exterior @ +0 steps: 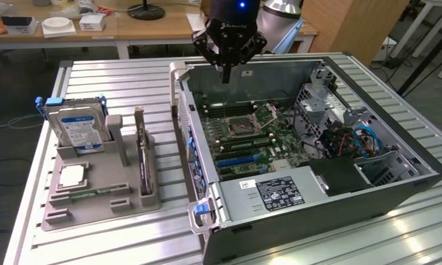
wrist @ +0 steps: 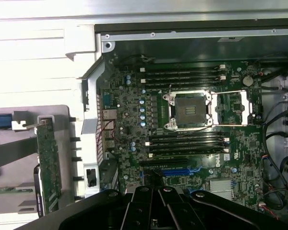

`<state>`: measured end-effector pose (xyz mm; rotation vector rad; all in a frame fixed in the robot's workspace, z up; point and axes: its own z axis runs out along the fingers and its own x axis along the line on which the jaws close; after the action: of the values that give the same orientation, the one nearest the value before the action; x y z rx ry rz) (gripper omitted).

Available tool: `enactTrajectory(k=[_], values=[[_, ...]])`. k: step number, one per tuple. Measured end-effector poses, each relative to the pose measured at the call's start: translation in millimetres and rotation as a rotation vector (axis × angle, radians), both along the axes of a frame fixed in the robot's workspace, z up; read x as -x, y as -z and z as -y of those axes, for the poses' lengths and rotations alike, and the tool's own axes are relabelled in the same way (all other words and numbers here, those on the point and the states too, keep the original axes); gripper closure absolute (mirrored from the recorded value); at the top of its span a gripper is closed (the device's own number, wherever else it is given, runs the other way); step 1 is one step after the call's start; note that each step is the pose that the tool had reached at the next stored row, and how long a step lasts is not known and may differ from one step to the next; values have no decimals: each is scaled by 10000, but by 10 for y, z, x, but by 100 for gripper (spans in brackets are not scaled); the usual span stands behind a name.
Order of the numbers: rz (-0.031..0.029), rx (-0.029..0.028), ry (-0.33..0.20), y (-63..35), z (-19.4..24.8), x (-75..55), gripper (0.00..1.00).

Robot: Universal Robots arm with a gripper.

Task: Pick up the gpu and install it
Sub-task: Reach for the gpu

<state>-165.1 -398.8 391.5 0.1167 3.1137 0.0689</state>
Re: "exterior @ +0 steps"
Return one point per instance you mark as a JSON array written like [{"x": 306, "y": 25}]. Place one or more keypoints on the white round dish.
[{"x": 58, "y": 22}]

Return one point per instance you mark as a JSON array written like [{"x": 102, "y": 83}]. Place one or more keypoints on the white box with phone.
[{"x": 20, "y": 26}]

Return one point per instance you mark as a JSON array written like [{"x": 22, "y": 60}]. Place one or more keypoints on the open black PC case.
[{"x": 317, "y": 220}]

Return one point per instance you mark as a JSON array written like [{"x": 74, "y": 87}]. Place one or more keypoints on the silver power supply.
[{"x": 244, "y": 198}]

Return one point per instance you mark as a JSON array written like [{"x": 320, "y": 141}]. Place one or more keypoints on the hard disk with blue caddy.
[{"x": 78, "y": 129}]

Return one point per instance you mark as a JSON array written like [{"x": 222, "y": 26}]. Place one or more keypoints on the white floor box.
[{"x": 385, "y": 51}]

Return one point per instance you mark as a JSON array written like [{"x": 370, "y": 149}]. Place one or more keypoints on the wooden cabinet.
[{"x": 353, "y": 27}]

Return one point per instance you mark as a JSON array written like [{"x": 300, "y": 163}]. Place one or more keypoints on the CPU socket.
[{"x": 244, "y": 128}]

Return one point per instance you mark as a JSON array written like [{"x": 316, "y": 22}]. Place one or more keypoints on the white square base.
[{"x": 59, "y": 33}]

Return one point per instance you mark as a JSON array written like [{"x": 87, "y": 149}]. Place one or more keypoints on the silver CPU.
[{"x": 71, "y": 176}]

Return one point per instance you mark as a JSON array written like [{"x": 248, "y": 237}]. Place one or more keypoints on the green motherboard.
[{"x": 244, "y": 154}]

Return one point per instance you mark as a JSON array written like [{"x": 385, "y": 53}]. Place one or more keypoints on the black slanted pole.
[{"x": 428, "y": 55}]

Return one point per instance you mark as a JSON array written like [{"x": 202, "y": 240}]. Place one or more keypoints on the black graphics card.
[{"x": 145, "y": 154}]

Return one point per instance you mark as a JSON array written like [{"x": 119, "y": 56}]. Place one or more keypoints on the grey parts rack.
[{"x": 107, "y": 209}]

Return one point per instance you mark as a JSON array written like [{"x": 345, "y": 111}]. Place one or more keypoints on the white table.
[{"x": 424, "y": 16}]

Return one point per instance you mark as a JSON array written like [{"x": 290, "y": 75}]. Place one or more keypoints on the black lamp base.
[{"x": 146, "y": 12}]

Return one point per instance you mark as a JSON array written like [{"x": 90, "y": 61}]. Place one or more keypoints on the black plastic shroud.
[{"x": 338, "y": 176}]

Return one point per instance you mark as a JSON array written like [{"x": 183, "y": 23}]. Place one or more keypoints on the black RAM slot bank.
[
  {"x": 230, "y": 108},
  {"x": 245, "y": 145}
]

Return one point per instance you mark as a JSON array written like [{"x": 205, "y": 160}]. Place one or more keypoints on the silver chipset heatsink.
[{"x": 284, "y": 164}]

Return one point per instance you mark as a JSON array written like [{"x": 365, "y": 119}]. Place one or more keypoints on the green RAM stick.
[{"x": 90, "y": 192}]

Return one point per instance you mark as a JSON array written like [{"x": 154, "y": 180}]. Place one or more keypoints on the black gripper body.
[{"x": 232, "y": 16}]

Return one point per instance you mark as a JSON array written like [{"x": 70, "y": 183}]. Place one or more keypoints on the clear plastic bag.
[{"x": 66, "y": 11}]

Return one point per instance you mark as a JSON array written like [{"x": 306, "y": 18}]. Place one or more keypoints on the silver disk bay cage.
[{"x": 317, "y": 110}]

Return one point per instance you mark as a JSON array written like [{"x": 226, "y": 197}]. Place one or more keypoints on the white paper stack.
[{"x": 197, "y": 23}]

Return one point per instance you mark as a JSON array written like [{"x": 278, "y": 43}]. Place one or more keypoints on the silver socket cover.
[{"x": 268, "y": 114}]

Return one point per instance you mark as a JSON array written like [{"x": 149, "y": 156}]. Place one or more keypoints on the small white box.
[{"x": 93, "y": 23}]

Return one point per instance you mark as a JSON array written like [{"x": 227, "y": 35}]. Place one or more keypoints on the blue case latch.
[{"x": 201, "y": 208}]

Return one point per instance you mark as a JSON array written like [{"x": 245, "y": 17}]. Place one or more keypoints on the silver perforated bay bracket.
[{"x": 387, "y": 168}]

